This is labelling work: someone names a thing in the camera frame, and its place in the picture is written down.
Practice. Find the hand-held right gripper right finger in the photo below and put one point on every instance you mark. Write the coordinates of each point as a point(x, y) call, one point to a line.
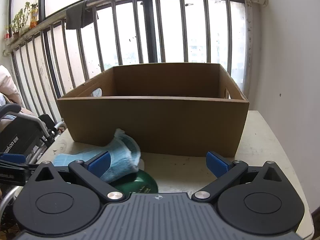
point(217, 164)

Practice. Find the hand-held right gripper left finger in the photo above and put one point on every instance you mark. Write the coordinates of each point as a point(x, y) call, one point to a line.
point(100, 161)

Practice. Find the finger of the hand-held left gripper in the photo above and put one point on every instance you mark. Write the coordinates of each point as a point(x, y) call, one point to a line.
point(12, 158)

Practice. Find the light blue towel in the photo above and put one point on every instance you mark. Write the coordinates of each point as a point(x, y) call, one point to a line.
point(122, 155)

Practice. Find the dark green round disc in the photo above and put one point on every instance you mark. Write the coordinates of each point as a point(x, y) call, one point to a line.
point(141, 183)

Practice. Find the brown cardboard box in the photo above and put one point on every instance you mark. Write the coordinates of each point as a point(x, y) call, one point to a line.
point(150, 125)

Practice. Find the black wheelchair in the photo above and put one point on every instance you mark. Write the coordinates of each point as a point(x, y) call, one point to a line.
point(15, 135)

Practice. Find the metal window railing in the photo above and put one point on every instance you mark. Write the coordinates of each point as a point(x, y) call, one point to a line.
point(185, 30)

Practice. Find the green potted plant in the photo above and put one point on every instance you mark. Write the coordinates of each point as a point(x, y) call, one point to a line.
point(21, 17)

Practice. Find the orange bottle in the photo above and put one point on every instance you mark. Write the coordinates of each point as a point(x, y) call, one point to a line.
point(34, 17)

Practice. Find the dark cloth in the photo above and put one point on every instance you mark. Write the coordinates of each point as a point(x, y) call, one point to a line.
point(80, 16)

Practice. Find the black window frame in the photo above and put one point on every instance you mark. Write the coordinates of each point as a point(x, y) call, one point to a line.
point(151, 30)

